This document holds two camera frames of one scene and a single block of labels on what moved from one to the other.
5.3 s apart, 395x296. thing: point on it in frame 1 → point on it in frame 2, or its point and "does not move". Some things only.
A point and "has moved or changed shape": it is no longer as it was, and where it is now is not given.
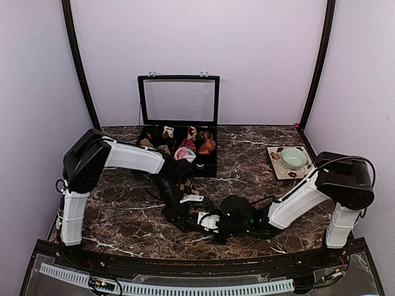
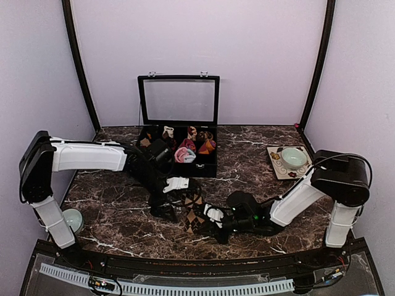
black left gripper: [180, 211] → [154, 201]
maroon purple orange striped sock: [208, 145] does not move
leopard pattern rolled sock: [205, 135] does not move
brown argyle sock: [185, 188] has moved or changed shape
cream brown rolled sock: [168, 132] does not move
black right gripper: [221, 240] does not move
